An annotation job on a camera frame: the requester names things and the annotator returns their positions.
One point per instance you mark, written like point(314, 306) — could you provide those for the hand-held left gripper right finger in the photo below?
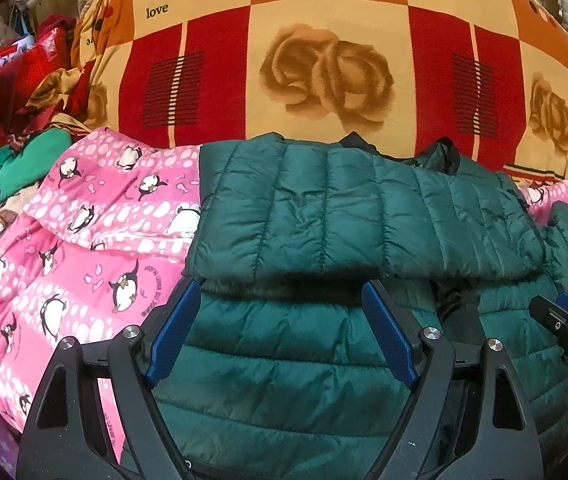
point(388, 332)

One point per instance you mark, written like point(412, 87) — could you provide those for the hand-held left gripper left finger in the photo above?
point(176, 325)

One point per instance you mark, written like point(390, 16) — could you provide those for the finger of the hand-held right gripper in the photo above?
point(566, 312)

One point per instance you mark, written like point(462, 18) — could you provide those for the dark green puffer jacket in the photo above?
point(343, 240)

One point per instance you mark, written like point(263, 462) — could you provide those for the pink penguin print quilt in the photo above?
point(89, 240)

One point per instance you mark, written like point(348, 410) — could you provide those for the bright green garment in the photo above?
point(19, 165)

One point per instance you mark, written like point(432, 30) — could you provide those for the checkered rose print blanket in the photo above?
point(314, 60)

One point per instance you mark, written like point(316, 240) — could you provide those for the red patterned bag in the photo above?
point(29, 62)

